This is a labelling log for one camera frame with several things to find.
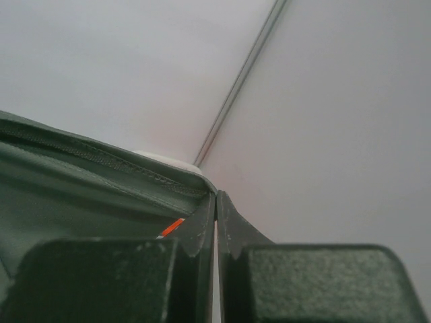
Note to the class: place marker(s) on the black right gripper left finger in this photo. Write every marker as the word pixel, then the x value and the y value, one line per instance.
pixel 119 280

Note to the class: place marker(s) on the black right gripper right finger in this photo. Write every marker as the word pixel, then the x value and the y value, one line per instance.
pixel 262 281

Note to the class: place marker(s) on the grey t shirt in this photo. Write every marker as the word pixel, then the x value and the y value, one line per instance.
pixel 56 184

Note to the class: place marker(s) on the white plastic basket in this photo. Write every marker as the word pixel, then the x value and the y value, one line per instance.
pixel 176 163

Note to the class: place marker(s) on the right aluminium corner post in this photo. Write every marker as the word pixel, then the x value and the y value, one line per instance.
pixel 249 62

